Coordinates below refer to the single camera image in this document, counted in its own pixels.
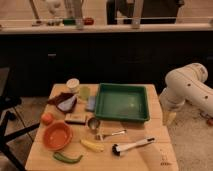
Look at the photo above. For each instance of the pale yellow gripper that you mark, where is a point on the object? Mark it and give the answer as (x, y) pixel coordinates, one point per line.
(168, 116)

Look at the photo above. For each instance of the white black dish brush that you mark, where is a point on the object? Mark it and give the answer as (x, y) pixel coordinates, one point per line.
(119, 149)

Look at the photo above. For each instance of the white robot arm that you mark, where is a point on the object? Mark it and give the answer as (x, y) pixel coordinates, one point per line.
(186, 84)

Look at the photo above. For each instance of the red bowl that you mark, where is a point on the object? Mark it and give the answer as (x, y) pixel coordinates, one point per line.
(57, 135)

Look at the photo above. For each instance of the green plastic tray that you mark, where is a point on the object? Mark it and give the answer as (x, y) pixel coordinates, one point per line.
(120, 102)

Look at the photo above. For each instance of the silver measuring cup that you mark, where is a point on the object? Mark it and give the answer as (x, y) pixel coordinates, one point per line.
(93, 123)

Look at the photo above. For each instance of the blue sponge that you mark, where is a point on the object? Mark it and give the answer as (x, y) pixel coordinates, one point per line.
(90, 106)

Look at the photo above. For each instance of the pale yellow cup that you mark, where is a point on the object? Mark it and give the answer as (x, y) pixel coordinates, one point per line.
(84, 93)

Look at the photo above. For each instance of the wooden block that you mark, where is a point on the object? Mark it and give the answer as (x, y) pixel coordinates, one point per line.
(75, 118)

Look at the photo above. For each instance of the white round container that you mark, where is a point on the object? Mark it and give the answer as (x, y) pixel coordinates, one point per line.
(73, 85)

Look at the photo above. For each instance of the dark red cloth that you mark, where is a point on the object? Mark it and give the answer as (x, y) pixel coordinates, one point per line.
(59, 98)

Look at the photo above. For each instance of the green chili pepper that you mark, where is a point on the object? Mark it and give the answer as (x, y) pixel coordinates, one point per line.
(60, 157)

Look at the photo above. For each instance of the small orange tomato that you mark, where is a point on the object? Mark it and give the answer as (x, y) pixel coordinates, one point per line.
(47, 118)

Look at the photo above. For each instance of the black chair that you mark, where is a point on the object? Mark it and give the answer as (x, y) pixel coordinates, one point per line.
(6, 115)

